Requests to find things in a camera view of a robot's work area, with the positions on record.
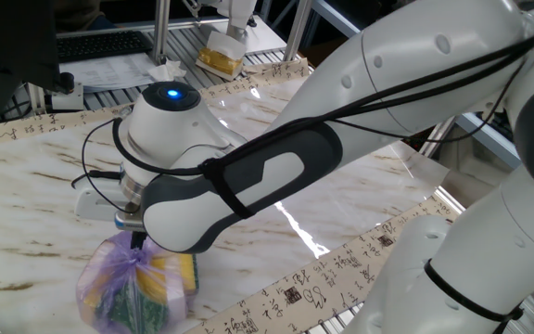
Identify silver wrist camera blue cap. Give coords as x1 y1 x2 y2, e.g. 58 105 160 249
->
113 211 146 233

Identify white printed paper sheets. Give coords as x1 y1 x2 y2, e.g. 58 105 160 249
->
57 51 169 94

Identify black keyboard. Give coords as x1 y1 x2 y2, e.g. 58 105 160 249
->
56 30 155 65

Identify crumpled white tissue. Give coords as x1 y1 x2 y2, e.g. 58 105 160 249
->
147 58 188 84

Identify leaning aluminium profile post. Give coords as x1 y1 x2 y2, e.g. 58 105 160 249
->
283 0 326 62

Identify white hanging device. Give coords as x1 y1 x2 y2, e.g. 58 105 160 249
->
183 0 259 45

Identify beige calligraphy print paper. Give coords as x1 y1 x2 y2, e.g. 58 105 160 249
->
0 58 477 334

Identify white box with black knob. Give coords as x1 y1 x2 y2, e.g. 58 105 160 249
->
44 71 86 112

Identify blue grey shelf beam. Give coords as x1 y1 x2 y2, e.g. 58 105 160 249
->
454 113 523 171

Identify purple plastic bag of sponges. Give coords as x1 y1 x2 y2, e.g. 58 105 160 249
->
75 230 199 334

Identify black camera cable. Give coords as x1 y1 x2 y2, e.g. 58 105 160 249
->
111 30 534 180

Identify black computer monitor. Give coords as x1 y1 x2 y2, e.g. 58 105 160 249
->
0 0 62 120

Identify yellow tissue box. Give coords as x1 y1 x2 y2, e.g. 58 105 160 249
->
196 31 248 83

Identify short aluminium profile strut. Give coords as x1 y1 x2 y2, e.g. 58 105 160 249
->
418 115 458 159

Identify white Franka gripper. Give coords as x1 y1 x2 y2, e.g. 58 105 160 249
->
74 178 148 251

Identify glossy marble pattern sheet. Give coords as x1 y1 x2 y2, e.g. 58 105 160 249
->
0 76 451 334

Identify black gripper cable with plug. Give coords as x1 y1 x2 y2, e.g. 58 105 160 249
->
70 118 127 214

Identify upright aluminium profile post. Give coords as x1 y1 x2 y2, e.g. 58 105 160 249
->
150 0 172 66

